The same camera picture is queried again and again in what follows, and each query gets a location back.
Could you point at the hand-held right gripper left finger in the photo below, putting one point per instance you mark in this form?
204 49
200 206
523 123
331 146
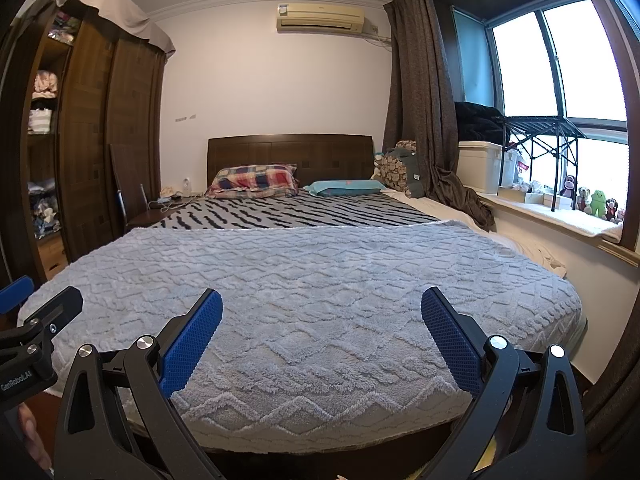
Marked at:
192 345

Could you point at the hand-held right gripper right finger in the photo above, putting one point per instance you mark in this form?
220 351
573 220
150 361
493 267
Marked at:
450 340

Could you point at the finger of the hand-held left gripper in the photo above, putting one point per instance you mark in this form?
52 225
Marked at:
17 292
60 305

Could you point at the person's left hand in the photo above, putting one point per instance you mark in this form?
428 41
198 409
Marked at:
32 435

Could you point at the pile of mixed clothes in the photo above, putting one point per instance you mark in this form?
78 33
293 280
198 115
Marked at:
46 210

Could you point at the dark wooden bedside table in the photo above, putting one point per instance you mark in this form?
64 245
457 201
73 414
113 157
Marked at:
145 219

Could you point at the grey textured blanket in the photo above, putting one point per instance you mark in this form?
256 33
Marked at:
300 285

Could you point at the beige boxes on sill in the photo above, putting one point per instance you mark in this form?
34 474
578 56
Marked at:
520 195

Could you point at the brown curtain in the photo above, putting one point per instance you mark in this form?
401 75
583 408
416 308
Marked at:
420 85
615 310

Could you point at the grey bag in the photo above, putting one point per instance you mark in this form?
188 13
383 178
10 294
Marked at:
412 175

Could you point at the zebra-striped bed sheet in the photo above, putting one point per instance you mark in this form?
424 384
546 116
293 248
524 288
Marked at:
300 212

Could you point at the wooden wardrobe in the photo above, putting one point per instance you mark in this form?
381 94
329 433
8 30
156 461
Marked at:
85 135

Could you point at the white folded clothes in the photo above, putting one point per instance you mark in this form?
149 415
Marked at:
40 121

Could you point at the white storage box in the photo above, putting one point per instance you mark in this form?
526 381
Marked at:
480 167

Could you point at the plaid pillow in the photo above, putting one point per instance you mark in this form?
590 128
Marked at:
255 180

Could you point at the wood-slice print cushion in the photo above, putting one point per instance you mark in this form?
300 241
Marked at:
392 170

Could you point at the teal pillow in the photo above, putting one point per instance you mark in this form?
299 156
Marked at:
345 187

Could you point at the dark monkey plush toy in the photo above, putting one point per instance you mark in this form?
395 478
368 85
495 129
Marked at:
567 186

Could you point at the grey plush toy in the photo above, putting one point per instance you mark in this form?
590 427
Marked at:
584 199

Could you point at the green frog plush toy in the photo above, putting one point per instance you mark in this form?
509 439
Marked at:
599 204

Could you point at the brown monkey plush toy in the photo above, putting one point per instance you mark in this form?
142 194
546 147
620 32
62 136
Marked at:
612 211

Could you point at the pink folded clothes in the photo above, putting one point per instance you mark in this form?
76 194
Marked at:
46 85

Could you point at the dark wooden headboard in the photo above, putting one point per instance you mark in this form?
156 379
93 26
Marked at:
290 152

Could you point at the black coat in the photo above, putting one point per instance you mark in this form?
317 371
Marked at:
480 120

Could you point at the black folding rack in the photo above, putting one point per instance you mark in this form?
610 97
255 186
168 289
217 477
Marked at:
540 125

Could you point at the blue-grey roller blind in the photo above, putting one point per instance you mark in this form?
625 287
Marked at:
472 55

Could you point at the grey cloth over wardrobe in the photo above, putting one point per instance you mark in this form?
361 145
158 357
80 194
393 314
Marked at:
125 15

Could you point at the large window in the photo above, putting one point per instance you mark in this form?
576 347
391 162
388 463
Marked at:
585 70

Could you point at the beige air conditioner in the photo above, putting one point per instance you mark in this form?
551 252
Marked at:
320 17

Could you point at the white wall socket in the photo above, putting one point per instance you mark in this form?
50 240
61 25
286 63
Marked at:
187 186

